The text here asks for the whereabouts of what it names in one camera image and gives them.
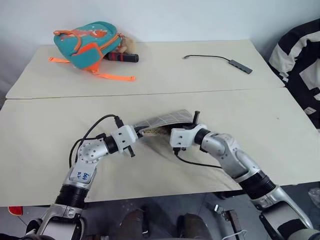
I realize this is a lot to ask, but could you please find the grey plaid pouch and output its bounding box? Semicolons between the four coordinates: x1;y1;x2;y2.
131;108;194;138

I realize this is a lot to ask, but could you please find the dark rounded shape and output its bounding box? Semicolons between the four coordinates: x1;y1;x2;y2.
119;208;151;240
176;212;214;240

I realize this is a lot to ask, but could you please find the black and red tool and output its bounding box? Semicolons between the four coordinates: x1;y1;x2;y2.
104;50;140;64

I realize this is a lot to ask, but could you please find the beige furry plush toy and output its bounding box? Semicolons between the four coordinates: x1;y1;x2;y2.
117;34;138;54

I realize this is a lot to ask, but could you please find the black and white jacket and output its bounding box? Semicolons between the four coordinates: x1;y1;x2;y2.
268;18;320;130

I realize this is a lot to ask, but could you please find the red object under table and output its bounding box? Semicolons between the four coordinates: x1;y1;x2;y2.
7;205;24;216

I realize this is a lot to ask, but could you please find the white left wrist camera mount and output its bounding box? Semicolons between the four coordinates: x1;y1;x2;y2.
110;124;140;154

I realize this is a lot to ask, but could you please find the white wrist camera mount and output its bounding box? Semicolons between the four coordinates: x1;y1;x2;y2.
110;124;140;154
169;123;199;151

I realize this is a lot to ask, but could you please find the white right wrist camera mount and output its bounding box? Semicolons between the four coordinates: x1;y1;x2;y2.
169;123;199;151

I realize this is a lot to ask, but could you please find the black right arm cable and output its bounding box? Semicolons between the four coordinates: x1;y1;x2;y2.
173;147;223;170

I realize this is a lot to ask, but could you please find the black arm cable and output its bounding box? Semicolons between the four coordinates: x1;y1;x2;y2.
173;147;223;170
68;114;124;174

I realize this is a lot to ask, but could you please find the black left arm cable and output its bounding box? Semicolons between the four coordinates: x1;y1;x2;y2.
68;114;124;174

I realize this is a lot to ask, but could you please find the grey USB hub with cable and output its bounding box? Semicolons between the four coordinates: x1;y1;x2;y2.
182;54;254;75

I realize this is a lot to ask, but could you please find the metal bracket under table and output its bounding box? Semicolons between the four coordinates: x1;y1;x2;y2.
213;204;241;234

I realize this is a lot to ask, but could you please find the teal backpack with orange straps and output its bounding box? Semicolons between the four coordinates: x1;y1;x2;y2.
47;20;137;82

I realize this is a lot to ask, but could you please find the thin white cable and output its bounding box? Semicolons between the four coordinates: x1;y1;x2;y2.
219;229;248;240

